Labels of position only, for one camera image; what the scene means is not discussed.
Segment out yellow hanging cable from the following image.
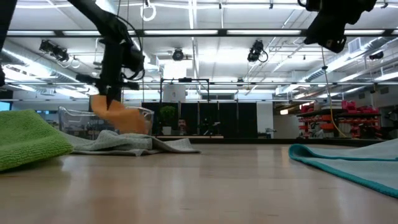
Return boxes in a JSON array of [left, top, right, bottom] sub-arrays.
[[320, 46, 348, 138]]

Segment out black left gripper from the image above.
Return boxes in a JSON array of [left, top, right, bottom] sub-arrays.
[[75, 39, 141, 110]]

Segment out light blue microfiber towel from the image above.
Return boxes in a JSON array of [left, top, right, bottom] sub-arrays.
[[288, 138, 398, 199]]

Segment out grey waffle microfiber towel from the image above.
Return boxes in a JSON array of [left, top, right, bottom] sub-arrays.
[[60, 129, 201, 157]]

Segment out white box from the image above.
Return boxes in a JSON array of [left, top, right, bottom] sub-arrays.
[[162, 84, 187, 103]]

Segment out person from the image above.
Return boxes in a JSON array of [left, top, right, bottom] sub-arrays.
[[177, 118, 192, 136]]

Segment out green microfiber towel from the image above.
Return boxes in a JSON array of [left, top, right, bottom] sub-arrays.
[[0, 109, 74, 172]]

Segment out black partition panels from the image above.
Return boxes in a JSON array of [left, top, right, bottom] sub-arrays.
[[141, 101, 258, 140]]

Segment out black aluminium table frame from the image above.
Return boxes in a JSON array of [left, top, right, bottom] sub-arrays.
[[157, 135, 388, 147]]

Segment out white hanging ring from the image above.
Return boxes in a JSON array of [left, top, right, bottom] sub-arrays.
[[140, 2, 157, 22]]

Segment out red bin shelving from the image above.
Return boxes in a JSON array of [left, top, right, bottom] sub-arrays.
[[297, 99, 382, 140]]

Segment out green background potted plant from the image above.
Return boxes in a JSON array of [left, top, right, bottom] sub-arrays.
[[159, 105, 178, 136]]

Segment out orange microfiber towel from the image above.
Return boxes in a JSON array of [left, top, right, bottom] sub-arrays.
[[90, 94, 149, 136]]

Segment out clear plastic bin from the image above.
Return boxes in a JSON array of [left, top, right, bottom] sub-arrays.
[[58, 105, 155, 140]]

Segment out black ceiling camera cluster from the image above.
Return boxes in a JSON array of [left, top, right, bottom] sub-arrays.
[[39, 38, 70, 62]]

